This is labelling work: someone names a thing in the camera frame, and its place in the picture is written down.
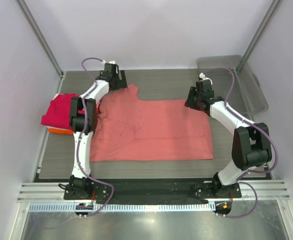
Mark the salmon pink t shirt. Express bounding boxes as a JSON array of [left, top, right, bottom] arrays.
[[90, 84, 214, 162]]

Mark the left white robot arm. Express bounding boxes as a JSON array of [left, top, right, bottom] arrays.
[[59, 60, 128, 200]]

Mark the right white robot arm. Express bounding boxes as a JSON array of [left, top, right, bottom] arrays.
[[184, 78, 272, 198]]

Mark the clear plastic bin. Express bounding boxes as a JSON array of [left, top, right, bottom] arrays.
[[196, 55, 269, 118]]

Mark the magenta folded t shirt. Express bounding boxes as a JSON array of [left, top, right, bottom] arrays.
[[41, 93, 78, 130]]

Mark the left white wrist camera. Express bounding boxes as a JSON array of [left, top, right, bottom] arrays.
[[101, 60, 116, 65]]

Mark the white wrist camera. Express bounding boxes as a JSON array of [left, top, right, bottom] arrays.
[[101, 60, 116, 65], [198, 72, 213, 85]]

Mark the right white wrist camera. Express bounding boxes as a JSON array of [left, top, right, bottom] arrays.
[[198, 72, 213, 85]]

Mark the slotted white cable duct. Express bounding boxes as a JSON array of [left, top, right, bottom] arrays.
[[28, 202, 216, 213]]

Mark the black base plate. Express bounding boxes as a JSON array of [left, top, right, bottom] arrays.
[[58, 178, 242, 205]]

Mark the aluminium frame rail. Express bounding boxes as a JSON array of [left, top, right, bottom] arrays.
[[16, 182, 66, 203]]

